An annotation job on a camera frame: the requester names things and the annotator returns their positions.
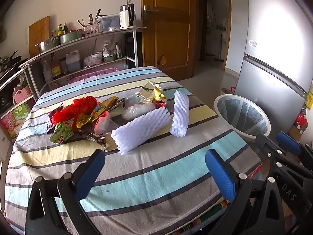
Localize yellow foil wrapper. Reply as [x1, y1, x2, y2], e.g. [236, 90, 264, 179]
[76, 113, 93, 129]

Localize colourful woven mat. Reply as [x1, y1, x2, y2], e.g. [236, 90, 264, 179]
[178, 198, 230, 235]

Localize green snack packet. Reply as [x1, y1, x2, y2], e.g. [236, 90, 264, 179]
[49, 119, 75, 145]

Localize black pans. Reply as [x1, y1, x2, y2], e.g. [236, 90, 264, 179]
[0, 50, 22, 74]

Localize dark purple wrapper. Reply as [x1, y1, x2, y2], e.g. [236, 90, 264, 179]
[46, 104, 64, 134]

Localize white electric kettle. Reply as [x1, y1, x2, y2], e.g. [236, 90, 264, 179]
[119, 4, 136, 29]

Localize clear plastic storage box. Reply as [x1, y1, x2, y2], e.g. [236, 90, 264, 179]
[99, 15, 121, 32]

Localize white trash bin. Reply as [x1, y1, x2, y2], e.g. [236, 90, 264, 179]
[213, 94, 271, 142]

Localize pink plastic tray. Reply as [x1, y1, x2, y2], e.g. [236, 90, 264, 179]
[67, 67, 120, 85]

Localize clear plastic bag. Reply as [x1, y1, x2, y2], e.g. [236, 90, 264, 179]
[121, 93, 157, 121]

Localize brown wrapper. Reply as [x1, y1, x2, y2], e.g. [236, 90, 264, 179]
[81, 132, 106, 151]

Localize wooden door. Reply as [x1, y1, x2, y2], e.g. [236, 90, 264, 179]
[140, 0, 197, 81]

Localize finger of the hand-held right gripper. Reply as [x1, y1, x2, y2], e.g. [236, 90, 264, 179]
[276, 131, 313, 172]
[255, 133, 294, 175]

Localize white plastic jug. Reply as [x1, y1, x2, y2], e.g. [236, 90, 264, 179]
[66, 50, 82, 72]

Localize paper wrapper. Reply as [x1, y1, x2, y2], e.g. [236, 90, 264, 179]
[136, 81, 162, 104]

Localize green carton box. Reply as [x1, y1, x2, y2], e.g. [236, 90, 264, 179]
[0, 102, 31, 139]

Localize pink storage basket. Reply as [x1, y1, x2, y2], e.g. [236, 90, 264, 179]
[13, 86, 31, 104]

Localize red shiny bag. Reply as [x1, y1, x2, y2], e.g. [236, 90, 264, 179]
[295, 113, 308, 129]

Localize low metal shelf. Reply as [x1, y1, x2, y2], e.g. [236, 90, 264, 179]
[0, 66, 37, 140]

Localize yellow hanging packets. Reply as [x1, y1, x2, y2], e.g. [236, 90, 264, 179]
[306, 86, 313, 108]

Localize striped tablecloth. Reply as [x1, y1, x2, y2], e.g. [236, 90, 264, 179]
[5, 66, 263, 235]

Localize large white foam net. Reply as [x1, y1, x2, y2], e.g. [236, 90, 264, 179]
[111, 108, 171, 155]

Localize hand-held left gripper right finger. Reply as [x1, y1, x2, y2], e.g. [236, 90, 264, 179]
[205, 149, 285, 235]

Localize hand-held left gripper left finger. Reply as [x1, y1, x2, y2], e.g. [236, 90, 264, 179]
[25, 149, 106, 235]

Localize silver refrigerator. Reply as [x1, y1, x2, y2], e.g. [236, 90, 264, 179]
[233, 0, 313, 140]

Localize small white foam net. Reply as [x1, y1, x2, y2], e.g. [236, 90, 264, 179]
[170, 90, 190, 138]

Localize yellow snack packet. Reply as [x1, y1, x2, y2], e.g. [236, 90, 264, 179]
[92, 96, 125, 120]

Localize yellow red wrapper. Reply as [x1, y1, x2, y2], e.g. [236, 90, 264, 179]
[152, 86, 169, 108]

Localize cardboard box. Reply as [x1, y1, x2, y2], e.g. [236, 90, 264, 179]
[288, 125, 309, 147]

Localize crumpled translucent shelf bag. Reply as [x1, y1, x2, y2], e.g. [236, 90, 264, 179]
[84, 56, 101, 68]

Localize metal shelf rack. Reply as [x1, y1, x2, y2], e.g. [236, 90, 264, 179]
[19, 26, 147, 98]

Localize white red plastic bag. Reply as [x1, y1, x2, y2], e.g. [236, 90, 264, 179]
[94, 111, 110, 135]

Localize pink utensil basket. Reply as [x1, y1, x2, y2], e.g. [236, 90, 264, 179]
[83, 24, 103, 36]

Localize clear plastic bottle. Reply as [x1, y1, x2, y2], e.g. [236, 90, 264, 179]
[43, 60, 53, 82]

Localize wooden cutting board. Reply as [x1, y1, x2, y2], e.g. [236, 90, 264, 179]
[29, 16, 50, 59]

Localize yellow label oil bottle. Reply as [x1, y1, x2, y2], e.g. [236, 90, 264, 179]
[50, 54, 61, 79]

